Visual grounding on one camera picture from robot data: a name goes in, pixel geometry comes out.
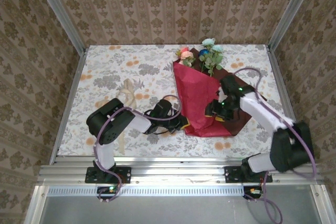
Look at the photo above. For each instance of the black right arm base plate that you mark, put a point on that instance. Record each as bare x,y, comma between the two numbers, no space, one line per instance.
231,176

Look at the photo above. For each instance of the pale teal artificial rose stem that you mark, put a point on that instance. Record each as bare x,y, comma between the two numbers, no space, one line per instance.
214,51

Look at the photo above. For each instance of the aluminium table side rail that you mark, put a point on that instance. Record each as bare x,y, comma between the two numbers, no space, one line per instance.
81,62
278,77

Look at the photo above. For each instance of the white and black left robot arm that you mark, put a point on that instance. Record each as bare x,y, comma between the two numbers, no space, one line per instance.
105,153

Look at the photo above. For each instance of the grey metal shelf panel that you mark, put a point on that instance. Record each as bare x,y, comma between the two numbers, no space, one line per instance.
170,211

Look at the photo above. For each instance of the floral fern print tablecloth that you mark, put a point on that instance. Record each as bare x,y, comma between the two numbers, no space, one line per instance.
162,150

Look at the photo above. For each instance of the red wrapping paper sheet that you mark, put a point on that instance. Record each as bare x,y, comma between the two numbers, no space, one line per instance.
194,95

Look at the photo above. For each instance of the aluminium front frame rail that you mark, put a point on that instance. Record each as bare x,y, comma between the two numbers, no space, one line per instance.
178,172

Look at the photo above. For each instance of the aluminium frame post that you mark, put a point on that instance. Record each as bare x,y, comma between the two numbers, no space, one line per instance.
60,11
291,11

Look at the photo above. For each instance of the cream ribbon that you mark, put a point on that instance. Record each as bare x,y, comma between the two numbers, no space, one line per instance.
129,90

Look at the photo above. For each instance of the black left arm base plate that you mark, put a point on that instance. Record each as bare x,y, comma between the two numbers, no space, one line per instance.
126,175

